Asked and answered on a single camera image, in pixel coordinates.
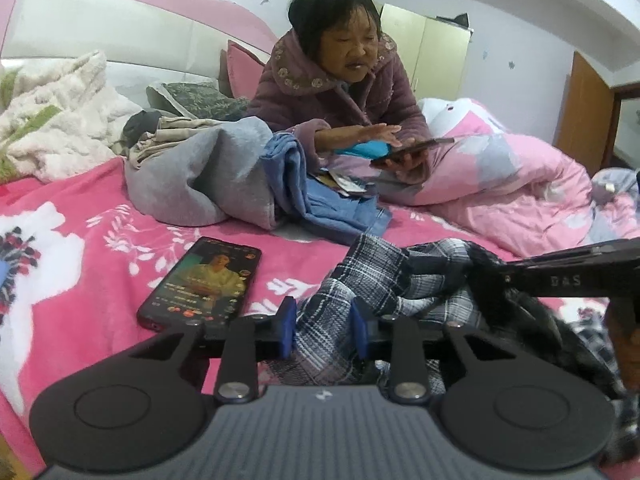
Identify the black white plaid pants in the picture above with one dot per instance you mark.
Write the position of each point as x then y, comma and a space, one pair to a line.
380, 265

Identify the wooden door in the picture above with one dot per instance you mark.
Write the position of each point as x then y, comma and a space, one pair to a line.
580, 110

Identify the pink white headboard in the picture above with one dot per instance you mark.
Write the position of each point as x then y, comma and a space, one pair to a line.
125, 35

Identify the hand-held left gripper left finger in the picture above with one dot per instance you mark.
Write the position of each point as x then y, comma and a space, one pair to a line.
287, 325

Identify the beige folded cloth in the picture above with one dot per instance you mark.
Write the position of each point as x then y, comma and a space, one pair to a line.
170, 132

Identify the person's right hand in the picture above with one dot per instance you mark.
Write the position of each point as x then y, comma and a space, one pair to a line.
625, 345

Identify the cream fleece blanket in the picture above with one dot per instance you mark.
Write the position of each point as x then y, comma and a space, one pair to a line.
65, 125

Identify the pink floral blanket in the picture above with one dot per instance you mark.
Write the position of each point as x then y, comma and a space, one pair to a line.
75, 260

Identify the pink grey duvet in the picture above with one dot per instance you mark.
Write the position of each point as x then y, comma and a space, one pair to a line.
500, 175

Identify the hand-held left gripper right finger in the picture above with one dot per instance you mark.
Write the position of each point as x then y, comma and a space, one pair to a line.
359, 330

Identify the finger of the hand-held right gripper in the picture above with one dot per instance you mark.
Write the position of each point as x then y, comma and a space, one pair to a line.
550, 257

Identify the green patterned pillow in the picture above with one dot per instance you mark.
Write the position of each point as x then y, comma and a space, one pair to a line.
200, 102

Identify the grey fleece garment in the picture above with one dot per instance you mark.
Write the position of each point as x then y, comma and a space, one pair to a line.
200, 175

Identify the dark grey cloth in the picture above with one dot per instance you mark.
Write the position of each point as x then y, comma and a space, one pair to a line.
140, 125

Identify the cream wardrobe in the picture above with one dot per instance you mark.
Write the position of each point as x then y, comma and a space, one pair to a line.
440, 60

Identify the dark framed mirror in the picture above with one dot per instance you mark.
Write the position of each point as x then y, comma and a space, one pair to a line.
617, 125

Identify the teal cloth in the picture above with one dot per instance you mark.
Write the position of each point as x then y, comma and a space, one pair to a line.
365, 150

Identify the black smartphone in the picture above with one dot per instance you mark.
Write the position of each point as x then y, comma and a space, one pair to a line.
200, 285

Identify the pink pillow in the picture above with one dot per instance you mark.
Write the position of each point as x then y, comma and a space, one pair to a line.
240, 70

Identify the small printed packet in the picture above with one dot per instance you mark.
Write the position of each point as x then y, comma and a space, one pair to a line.
342, 184

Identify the blue denim garment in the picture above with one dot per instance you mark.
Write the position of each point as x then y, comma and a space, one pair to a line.
320, 200

